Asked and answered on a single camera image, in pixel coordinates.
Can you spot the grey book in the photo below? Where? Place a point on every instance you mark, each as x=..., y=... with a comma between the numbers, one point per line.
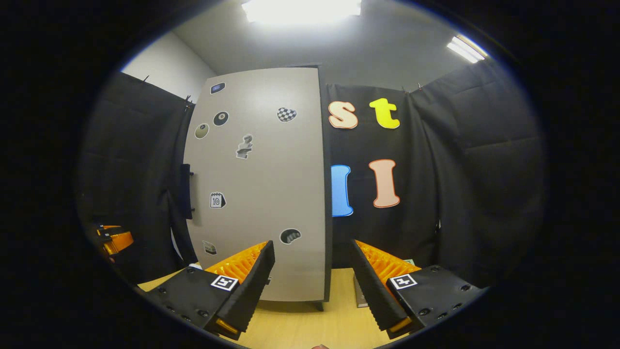
x=359, y=295

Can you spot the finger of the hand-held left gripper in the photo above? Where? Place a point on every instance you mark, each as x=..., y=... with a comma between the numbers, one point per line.
x=121, y=241

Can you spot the large ceiling light panel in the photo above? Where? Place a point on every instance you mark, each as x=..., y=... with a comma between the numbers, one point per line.
x=300, y=9

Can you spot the grey cabinet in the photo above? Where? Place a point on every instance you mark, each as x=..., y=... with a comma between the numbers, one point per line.
x=328, y=232

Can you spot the black backdrop cloth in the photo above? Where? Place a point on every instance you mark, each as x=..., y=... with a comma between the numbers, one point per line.
x=484, y=169

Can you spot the green book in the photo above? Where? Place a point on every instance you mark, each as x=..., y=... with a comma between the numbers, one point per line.
x=411, y=262

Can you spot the beige cabinet door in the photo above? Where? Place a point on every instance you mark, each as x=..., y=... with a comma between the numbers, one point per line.
x=271, y=194

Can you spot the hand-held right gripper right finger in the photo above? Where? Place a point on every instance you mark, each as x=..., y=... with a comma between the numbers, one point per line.
x=373, y=295

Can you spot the small ceiling light panel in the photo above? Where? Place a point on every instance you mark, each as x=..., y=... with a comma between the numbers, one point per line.
x=465, y=48

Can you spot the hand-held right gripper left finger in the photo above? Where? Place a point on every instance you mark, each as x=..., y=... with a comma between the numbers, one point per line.
x=247, y=295

